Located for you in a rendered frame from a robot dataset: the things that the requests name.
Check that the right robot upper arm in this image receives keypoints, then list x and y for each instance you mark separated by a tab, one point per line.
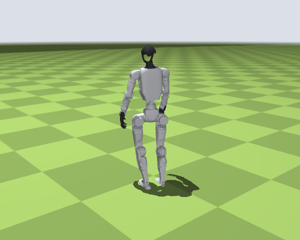
165	81

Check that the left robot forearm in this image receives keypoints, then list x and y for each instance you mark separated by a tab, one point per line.
125	104

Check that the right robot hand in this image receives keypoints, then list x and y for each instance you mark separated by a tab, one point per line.
162	110

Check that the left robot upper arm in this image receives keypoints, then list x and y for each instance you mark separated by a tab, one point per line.
133	76

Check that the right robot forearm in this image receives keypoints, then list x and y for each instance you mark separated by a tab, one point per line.
164	99

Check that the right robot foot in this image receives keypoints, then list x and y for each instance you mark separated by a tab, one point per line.
158	180

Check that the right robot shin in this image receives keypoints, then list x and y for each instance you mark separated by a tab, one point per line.
161	165

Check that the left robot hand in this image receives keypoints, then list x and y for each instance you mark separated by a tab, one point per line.
122	115

